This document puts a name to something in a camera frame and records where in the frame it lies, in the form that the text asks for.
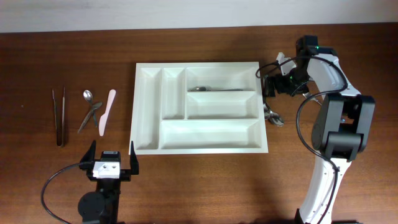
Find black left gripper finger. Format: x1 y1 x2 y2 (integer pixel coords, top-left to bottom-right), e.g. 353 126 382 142
129 141 139 174
80 140 96 162

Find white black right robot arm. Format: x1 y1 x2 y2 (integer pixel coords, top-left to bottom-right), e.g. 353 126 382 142
256 35 376 223

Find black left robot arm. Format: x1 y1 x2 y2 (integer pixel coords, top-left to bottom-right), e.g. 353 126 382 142
78 141 139 224

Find steel tweezers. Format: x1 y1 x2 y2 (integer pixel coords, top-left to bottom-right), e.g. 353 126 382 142
52 87 66 147

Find pink plastic knife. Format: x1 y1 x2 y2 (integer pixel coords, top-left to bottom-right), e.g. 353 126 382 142
99 89 116 136

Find dark steel teaspoon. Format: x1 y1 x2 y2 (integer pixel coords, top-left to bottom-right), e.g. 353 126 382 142
77 102 103 134

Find small steel teaspoon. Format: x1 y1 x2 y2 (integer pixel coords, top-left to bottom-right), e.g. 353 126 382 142
83 90 98 128

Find white plastic cutlery tray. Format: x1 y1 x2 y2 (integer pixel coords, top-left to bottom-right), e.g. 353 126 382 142
129 62 268 155

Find black left camera cable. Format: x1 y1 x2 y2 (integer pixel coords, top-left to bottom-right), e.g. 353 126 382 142
40 162 91 224

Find black camera cable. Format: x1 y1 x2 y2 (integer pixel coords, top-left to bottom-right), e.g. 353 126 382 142
40 162 91 224
255 55 349 224

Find black right camera cable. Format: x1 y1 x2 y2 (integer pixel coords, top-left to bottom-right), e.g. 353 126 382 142
255 55 349 224

